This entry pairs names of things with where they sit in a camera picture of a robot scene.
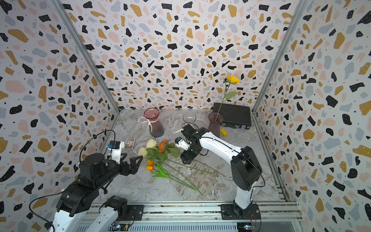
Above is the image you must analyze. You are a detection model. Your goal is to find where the white rose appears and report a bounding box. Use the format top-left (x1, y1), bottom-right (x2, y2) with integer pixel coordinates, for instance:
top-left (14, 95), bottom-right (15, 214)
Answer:
top-left (138, 147), bottom-right (148, 158)
top-left (146, 139), bottom-right (169, 161)

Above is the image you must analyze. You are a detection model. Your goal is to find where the orange tulip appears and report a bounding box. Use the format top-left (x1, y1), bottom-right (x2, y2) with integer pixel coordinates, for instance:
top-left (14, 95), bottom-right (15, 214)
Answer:
top-left (146, 165), bottom-right (198, 191)
top-left (146, 159), bottom-right (204, 196)

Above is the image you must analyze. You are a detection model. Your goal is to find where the orange gerbera flower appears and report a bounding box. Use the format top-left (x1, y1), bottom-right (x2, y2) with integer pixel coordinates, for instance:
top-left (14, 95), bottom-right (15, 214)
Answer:
top-left (155, 140), bottom-right (213, 175)

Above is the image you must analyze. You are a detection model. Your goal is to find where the yellow sunflower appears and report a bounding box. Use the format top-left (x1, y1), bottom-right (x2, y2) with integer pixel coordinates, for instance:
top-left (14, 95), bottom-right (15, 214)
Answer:
top-left (214, 74), bottom-right (241, 123)

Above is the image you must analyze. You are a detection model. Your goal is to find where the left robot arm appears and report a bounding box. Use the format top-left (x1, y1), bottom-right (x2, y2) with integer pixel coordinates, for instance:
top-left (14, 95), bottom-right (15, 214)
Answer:
top-left (50, 153), bottom-right (144, 232)

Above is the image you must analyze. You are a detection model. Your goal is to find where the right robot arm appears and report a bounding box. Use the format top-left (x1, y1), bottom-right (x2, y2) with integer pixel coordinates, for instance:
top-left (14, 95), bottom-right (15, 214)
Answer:
top-left (175, 124), bottom-right (264, 220)

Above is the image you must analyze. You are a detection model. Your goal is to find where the playing card box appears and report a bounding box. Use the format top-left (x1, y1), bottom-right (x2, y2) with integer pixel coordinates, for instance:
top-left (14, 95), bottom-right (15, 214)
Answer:
top-left (124, 138), bottom-right (136, 149)

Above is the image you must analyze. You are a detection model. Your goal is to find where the clear glass vase with ribbon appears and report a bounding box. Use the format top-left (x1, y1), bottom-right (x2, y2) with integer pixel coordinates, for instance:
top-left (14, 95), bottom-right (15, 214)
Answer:
top-left (175, 113), bottom-right (198, 133)

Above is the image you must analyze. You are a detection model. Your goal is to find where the small yellow block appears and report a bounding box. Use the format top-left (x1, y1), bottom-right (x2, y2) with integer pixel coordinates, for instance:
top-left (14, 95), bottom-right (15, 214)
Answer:
top-left (220, 129), bottom-right (228, 136)

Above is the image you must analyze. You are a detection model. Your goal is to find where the purple glass vase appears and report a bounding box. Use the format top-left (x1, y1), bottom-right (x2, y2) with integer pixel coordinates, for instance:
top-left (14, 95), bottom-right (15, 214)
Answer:
top-left (208, 113), bottom-right (224, 138)

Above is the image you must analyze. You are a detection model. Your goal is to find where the black case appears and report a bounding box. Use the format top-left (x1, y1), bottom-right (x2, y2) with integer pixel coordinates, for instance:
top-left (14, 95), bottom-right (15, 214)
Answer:
top-left (213, 102), bottom-right (252, 130)

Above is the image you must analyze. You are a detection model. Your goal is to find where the red glass vase with ribbon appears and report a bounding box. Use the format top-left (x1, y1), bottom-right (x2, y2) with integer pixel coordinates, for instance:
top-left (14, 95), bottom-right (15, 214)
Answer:
top-left (138, 108), bottom-right (164, 138)

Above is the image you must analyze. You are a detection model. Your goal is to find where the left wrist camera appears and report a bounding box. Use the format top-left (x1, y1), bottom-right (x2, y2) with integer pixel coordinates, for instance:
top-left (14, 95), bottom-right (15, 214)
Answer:
top-left (108, 140), bottom-right (125, 164)

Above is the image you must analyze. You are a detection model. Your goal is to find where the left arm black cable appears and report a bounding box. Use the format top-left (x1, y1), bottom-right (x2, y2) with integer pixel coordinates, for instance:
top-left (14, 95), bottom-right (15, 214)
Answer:
top-left (28, 130), bottom-right (117, 230)

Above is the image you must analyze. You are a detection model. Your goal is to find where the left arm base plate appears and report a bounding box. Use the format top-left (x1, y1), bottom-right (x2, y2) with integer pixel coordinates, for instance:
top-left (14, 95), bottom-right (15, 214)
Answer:
top-left (100, 205), bottom-right (144, 222)

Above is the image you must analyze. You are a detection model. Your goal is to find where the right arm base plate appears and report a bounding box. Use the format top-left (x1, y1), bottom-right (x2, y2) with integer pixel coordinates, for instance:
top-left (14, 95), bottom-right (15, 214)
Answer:
top-left (220, 203), bottom-right (261, 220)

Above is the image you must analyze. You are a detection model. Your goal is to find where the aluminium front rail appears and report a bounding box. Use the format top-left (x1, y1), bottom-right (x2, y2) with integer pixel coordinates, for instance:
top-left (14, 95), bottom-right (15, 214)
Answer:
top-left (75, 201), bottom-right (306, 232)

